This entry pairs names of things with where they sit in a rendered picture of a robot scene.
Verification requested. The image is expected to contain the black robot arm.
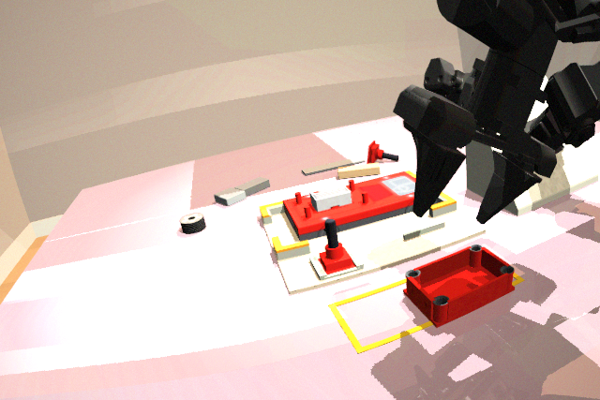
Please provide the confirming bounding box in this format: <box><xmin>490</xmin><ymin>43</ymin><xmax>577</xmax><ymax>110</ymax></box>
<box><xmin>424</xmin><ymin>0</ymin><xmax>600</xmax><ymax>155</ymax></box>

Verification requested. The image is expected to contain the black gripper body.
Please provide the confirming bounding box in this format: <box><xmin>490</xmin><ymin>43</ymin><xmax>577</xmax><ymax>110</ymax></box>
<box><xmin>393</xmin><ymin>52</ymin><xmax>557</xmax><ymax>178</ymax></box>

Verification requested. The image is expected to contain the small black tyre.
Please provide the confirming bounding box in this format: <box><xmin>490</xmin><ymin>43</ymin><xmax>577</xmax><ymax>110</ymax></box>
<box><xmin>180</xmin><ymin>213</ymin><xmax>206</xmax><ymax>234</ymax></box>

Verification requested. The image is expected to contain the yellow rectangular outline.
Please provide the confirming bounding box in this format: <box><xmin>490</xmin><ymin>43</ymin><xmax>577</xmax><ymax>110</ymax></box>
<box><xmin>328</xmin><ymin>273</ymin><xmax>524</xmax><ymax>354</ymax></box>

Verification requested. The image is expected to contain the red rectangular shell with corner holes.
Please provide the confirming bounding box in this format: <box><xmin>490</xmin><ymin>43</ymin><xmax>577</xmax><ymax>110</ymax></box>
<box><xmin>403</xmin><ymin>244</ymin><xmax>515</xmax><ymax>328</ymax></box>

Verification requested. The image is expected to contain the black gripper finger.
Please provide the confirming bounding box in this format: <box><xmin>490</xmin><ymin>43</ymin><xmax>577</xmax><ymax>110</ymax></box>
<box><xmin>402</xmin><ymin>120</ymin><xmax>466</xmax><ymax>217</ymax></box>
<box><xmin>476</xmin><ymin>150</ymin><xmax>542</xmax><ymax>225</ymax></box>

